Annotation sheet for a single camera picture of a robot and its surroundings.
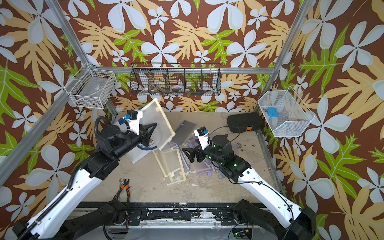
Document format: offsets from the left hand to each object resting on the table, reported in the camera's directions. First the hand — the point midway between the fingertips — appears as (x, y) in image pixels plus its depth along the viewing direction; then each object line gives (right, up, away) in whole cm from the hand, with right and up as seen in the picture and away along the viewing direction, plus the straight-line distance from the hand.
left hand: (155, 122), depth 63 cm
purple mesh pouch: (+23, -27, +29) cm, 46 cm away
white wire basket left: (-43, +21, +23) cm, 53 cm away
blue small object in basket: (+63, +7, +23) cm, 68 cm away
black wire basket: (+2, +30, +35) cm, 46 cm away
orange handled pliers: (-24, -34, +22) cm, 47 cm away
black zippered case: (+55, +1, +46) cm, 72 cm away
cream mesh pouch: (+3, -25, +28) cm, 38 cm away
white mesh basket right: (+70, +6, +21) cm, 73 cm away
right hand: (+14, -11, +7) cm, 19 cm away
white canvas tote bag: (-12, -15, +31) cm, 36 cm away
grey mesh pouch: (+10, -5, +41) cm, 43 cm away
